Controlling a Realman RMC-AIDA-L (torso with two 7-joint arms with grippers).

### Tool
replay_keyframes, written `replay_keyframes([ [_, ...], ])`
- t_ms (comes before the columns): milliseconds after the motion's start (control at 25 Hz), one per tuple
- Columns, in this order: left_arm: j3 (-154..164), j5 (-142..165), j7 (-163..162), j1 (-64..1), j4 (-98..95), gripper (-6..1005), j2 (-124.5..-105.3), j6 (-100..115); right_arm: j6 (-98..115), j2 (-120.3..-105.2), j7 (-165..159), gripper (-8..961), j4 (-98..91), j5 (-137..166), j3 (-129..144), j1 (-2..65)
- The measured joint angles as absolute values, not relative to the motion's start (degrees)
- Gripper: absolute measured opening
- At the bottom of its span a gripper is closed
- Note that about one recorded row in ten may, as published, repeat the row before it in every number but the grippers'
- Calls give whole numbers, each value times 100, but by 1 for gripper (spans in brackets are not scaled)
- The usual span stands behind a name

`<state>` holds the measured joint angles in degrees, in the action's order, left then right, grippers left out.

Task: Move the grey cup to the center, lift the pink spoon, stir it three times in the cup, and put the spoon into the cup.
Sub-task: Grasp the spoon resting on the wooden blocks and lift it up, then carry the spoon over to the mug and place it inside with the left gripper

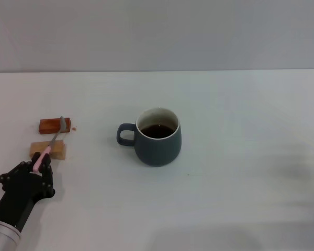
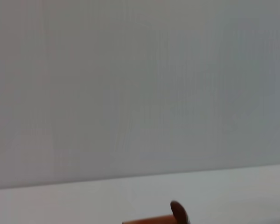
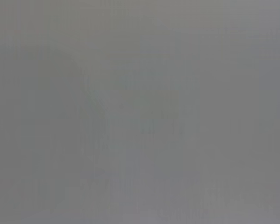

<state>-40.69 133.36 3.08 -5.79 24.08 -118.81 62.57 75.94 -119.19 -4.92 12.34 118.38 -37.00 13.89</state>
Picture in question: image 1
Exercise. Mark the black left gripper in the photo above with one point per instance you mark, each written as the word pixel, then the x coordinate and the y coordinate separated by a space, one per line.
pixel 21 196

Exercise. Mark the dark grey ceramic coffee cup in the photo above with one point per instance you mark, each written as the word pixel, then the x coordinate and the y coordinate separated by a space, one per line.
pixel 159 151

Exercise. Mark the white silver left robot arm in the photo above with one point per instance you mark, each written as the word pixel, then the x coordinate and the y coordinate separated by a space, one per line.
pixel 1 235

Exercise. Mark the light wooden spoon rest block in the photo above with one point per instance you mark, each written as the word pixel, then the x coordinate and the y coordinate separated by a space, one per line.
pixel 58 150

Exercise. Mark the dark reddish brown wooden block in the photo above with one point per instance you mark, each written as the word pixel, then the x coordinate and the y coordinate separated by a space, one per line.
pixel 48 126

